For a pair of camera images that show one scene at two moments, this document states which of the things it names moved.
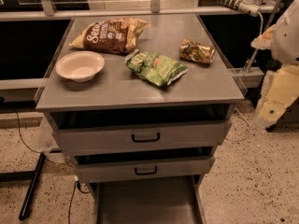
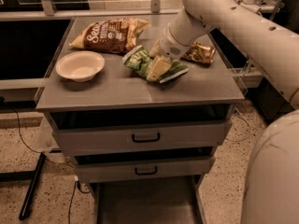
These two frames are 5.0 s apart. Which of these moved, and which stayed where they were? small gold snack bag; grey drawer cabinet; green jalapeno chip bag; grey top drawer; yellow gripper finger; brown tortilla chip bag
Moved: yellow gripper finger; green jalapeno chip bag
Stayed: grey drawer cabinet; small gold snack bag; grey top drawer; brown tortilla chip bag
